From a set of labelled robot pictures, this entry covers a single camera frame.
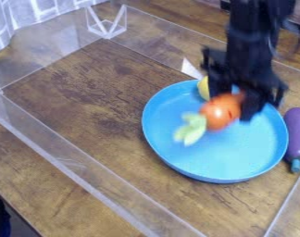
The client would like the white patterned curtain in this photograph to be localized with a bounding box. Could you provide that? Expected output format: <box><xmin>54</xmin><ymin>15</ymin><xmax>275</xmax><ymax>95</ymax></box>
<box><xmin>0</xmin><ymin>0</ymin><xmax>108</xmax><ymax>51</ymax></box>

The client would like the orange toy carrot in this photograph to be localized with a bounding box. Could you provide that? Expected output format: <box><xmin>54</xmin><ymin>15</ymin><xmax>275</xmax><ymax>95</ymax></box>
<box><xmin>175</xmin><ymin>93</ymin><xmax>244</xmax><ymax>146</ymax></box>

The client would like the yellow toy lemon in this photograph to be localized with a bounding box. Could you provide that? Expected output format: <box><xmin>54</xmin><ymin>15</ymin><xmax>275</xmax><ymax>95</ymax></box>
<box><xmin>197</xmin><ymin>76</ymin><xmax>211</xmax><ymax>100</ymax></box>

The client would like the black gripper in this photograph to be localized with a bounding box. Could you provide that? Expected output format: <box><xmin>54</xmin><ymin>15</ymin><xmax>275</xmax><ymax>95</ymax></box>
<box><xmin>201</xmin><ymin>31</ymin><xmax>288</xmax><ymax>121</ymax></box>

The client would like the purple toy eggplant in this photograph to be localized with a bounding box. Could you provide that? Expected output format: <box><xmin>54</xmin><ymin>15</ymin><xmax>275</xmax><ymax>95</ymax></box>
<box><xmin>284</xmin><ymin>107</ymin><xmax>300</xmax><ymax>173</ymax></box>

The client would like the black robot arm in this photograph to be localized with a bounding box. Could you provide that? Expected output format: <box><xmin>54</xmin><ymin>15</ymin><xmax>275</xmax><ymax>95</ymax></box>
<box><xmin>201</xmin><ymin>0</ymin><xmax>296</xmax><ymax>121</ymax></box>

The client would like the blue round tray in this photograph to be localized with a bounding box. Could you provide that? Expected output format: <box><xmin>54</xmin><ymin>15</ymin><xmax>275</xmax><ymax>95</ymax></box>
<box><xmin>143</xmin><ymin>80</ymin><xmax>290</xmax><ymax>183</ymax></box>

